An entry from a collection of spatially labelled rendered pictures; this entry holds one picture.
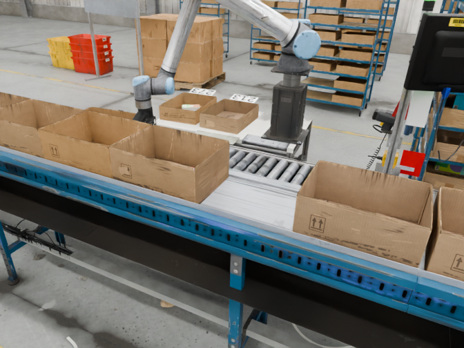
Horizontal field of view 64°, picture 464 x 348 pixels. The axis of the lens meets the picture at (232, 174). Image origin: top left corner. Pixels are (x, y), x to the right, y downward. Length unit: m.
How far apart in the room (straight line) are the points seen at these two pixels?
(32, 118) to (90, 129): 0.39
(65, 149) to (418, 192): 1.40
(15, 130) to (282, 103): 1.43
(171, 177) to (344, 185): 0.65
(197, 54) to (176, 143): 4.38
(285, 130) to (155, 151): 0.92
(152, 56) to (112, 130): 4.60
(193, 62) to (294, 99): 3.91
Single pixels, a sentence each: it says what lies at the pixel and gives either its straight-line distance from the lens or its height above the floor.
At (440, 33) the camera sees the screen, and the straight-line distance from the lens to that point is 1.73.
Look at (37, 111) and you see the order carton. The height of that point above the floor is 0.98.
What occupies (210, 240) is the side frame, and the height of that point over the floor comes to 0.82.
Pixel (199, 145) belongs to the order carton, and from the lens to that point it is 1.64.
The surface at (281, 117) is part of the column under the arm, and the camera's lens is 2.35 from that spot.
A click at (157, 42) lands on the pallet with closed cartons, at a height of 0.70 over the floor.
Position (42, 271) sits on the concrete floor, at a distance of 2.67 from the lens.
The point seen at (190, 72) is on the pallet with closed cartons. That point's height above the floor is 0.29.
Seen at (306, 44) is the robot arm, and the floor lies 1.36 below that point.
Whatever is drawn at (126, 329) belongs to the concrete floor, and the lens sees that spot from 2.20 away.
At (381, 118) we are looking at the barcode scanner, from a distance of 1.99.
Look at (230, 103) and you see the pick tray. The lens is 2.82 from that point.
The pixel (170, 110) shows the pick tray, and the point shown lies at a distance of 2.63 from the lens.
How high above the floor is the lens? 1.65
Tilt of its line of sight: 28 degrees down
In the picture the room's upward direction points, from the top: 2 degrees clockwise
